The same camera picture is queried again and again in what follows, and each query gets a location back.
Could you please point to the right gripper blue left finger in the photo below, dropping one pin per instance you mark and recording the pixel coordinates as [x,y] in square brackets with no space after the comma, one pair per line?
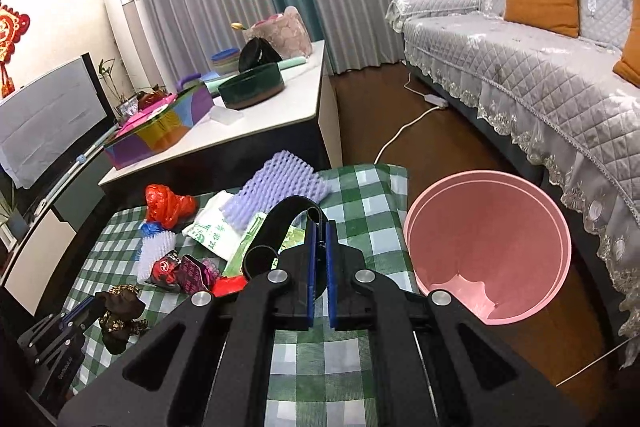
[311,244]

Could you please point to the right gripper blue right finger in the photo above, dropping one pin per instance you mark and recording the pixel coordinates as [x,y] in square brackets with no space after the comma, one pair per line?
[331,280]

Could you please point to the green snack wrapper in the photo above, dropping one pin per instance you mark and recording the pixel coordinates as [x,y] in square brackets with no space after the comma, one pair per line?
[293,237]

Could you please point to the purple foam fruit net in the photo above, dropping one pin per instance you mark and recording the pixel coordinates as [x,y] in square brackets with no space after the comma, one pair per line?
[282,176]

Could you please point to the red plastic bag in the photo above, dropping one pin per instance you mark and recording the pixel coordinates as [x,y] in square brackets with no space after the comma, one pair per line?
[225,286]

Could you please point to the red round snack packet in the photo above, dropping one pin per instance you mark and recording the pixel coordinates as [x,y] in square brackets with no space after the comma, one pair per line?
[164,272]

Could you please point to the blue plastic bag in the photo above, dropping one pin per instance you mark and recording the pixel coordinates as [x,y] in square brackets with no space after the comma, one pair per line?
[148,229]

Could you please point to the tv cabinet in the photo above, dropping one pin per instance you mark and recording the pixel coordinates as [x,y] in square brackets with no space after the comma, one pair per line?
[57,219]

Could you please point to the brown gold crumpled wrapper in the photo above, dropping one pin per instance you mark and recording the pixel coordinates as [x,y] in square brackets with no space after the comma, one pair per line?
[122,317]

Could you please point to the white green printed bag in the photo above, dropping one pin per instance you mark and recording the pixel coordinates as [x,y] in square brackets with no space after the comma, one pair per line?
[211,229]

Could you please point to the green checkered tablecloth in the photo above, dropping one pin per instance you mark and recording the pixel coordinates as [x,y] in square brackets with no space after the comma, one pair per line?
[320,377]

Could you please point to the white coffee table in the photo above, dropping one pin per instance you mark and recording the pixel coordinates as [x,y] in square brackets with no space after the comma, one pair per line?
[302,119]

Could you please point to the crumpled orange-red plastic bag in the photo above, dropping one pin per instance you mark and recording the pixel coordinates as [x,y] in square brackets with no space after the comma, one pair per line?
[166,208]

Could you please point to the clear plastic sheet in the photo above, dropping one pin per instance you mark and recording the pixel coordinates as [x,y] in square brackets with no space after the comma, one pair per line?
[224,115]

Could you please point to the dark green round bowl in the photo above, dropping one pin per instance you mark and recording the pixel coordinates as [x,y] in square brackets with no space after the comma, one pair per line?
[252,87]

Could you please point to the mint green rolled mat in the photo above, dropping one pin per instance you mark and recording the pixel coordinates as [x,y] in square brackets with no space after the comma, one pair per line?
[213,84]

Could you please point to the colourful rainbow box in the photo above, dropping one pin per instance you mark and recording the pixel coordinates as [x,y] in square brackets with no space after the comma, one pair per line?
[158,127]

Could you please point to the black round lid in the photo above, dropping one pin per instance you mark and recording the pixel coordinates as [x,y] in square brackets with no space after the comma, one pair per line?
[257,52]

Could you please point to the stacked colourful bowls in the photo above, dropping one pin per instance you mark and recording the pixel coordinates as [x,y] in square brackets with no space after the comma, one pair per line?
[226,61]

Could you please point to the pink quilted basket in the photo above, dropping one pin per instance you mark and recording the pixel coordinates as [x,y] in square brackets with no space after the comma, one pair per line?
[286,32]

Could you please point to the red teapot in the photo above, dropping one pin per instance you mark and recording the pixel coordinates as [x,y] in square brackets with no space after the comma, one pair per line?
[147,98]

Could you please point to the television with grey cover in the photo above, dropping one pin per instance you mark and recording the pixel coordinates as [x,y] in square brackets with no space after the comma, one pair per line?
[42,120]

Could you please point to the small bamboo plant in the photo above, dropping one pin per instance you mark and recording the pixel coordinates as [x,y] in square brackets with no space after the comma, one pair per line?
[105,71]

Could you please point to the grey quilted sofa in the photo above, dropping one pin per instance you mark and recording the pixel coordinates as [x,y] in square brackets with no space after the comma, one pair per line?
[560,102]

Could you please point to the white standing air conditioner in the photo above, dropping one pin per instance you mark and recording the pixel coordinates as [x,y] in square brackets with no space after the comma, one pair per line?
[137,44]

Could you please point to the red chinese knot decoration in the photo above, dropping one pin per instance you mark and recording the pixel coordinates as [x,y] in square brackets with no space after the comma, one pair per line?
[13,26]

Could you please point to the orange cushion far right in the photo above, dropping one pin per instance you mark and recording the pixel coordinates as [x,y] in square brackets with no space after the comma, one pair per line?
[628,66]

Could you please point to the purple handled cup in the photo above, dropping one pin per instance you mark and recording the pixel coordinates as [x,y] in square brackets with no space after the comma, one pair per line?
[188,81]

